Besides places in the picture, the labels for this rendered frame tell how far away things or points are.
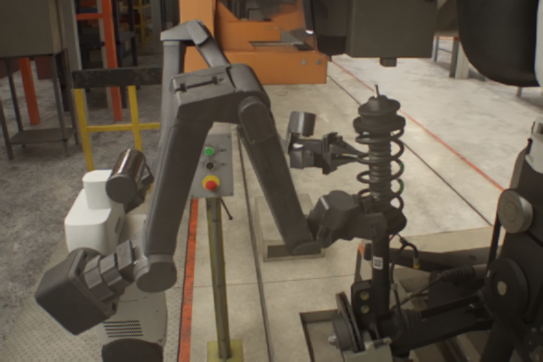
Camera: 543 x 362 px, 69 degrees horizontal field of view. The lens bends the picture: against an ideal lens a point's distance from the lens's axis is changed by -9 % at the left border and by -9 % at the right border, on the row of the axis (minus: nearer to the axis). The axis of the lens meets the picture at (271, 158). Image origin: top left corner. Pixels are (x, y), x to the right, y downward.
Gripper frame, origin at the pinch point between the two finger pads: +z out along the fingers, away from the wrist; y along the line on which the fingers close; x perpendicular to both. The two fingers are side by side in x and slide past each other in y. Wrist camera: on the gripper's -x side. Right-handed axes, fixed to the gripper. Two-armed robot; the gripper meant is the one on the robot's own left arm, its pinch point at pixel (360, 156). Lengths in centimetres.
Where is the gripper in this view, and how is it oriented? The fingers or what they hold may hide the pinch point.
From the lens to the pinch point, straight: 107.8
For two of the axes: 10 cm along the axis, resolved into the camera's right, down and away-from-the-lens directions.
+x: 5.6, -2.1, 8.0
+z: 8.3, 1.2, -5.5
